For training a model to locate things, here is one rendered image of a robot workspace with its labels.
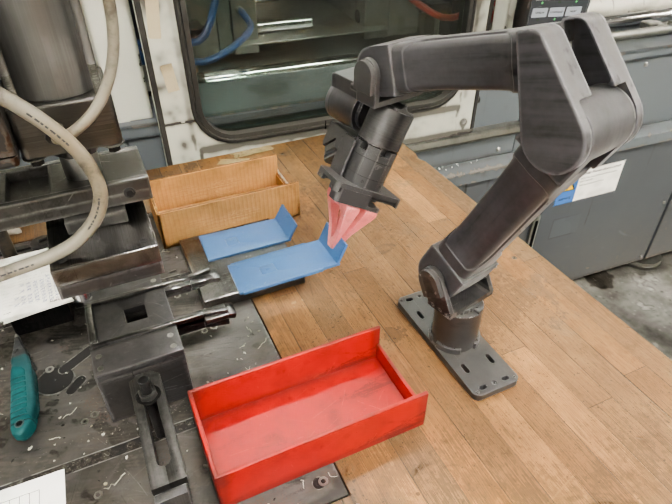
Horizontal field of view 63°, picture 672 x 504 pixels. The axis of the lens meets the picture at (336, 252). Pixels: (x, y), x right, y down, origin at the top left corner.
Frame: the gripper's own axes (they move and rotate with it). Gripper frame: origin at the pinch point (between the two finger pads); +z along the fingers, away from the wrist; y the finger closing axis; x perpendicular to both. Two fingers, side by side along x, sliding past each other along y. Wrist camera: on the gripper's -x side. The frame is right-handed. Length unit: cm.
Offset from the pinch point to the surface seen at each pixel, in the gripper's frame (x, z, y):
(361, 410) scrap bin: 18.2, 13.8, -2.0
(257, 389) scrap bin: 12.0, 16.6, 9.1
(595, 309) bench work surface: 15.2, -4.7, -37.5
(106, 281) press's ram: 10.6, 5.5, 29.3
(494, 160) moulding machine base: -60, -13, -77
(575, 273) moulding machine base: -66, 16, -148
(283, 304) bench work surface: -3.9, 13.2, 1.2
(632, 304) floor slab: -54, 18, -172
